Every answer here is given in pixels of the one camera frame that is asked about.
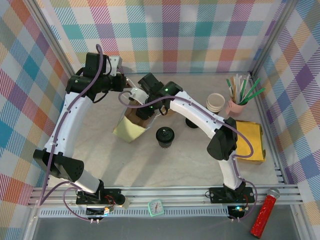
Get paper gift bag with handles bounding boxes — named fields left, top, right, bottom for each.
left=112, top=96, right=161, bottom=144

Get stack of paper coffee cups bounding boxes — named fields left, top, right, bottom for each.
left=206, top=93, right=226, bottom=115

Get yellow paper napkins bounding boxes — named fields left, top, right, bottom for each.
left=234, top=119, right=266, bottom=161

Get green plastic stir stick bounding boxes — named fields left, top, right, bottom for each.
left=225, top=78, right=235, bottom=99
left=244, top=87, right=266, bottom=105
left=241, top=77, right=262, bottom=105

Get pink holder cup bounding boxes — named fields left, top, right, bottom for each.
left=226, top=98, right=247, bottom=117

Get white and green stir stick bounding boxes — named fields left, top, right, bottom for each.
left=241, top=74, right=251, bottom=103

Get mint green square clock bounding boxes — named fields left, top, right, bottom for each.
left=147, top=198, right=165, bottom=218

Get red glitter tube silver cap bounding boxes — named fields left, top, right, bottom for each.
left=250, top=188, right=281, bottom=238

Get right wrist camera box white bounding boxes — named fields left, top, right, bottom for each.
left=129, top=87, right=150, bottom=105

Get aluminium frame post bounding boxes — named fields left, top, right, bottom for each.
left=24, top=0, right=78, bottom=82
left=249, top=0, right=302, bottom=77

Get aluminium frame rail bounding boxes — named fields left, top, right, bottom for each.
left=27, top=184, right=305, bottom=208

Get aluminium side rail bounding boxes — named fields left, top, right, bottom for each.
left=250, top=74, right=286, bottom=185

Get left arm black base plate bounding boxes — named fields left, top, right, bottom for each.
left=75, top=187, right=126, bottom=206

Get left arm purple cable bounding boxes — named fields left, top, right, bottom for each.
left=37, top=44, right=105, bottom=223

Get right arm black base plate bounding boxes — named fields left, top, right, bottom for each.
left=208, top=186, right=256, bottom=204

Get slotted grey cable duct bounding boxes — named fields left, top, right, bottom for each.
left=39, top=209, right=231, bottom=218

